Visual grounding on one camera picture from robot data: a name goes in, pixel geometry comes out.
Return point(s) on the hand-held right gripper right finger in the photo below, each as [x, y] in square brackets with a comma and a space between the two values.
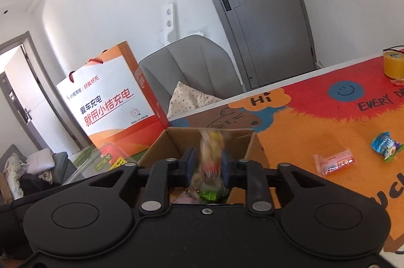
[226, 168]

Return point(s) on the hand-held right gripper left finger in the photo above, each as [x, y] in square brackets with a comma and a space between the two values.
[189, 167]

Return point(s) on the yellow red snack packet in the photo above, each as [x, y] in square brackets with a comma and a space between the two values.
[210, 154]

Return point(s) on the brown cardboard box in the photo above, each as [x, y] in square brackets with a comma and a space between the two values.
[175, 145]

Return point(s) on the lime green snack packet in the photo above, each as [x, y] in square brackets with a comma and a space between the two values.
[210, 194]

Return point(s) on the dotted white cushion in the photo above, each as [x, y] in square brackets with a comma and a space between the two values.
[186, 97]

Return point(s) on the clear plastic box green label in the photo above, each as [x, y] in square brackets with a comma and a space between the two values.
[101, 157]

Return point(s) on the colourful printed table mat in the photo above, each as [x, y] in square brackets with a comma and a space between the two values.
[315, 129]

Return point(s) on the orange white paper bag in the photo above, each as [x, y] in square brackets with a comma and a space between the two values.
[110, 103]

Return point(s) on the grey chair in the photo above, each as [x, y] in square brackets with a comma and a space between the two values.
[195, 66]

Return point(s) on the clear pink snack packet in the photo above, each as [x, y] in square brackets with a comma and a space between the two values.
[336, 162]

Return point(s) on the dark sofa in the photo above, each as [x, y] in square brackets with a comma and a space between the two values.
[60, 163]

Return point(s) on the grey door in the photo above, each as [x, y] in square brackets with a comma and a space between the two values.
[268, 34]

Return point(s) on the white pillow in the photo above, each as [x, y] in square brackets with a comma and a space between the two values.
[39, 159]

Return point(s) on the small blue white snack packet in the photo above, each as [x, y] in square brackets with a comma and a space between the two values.
[386, 145]

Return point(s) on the white interior door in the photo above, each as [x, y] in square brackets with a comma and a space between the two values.
[38, 91]

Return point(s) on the floral pillow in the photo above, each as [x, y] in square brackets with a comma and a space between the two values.
[12, 176]

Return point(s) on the yellow tape roll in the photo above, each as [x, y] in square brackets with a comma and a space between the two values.
[394, 64]

